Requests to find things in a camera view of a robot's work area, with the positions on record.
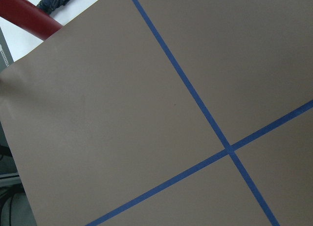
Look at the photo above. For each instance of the red bottle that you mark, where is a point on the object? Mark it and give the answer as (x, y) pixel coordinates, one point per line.
(28, 17)

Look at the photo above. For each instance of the dark blue folded umbrella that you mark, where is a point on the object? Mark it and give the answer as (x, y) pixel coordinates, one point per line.
(49, 6)

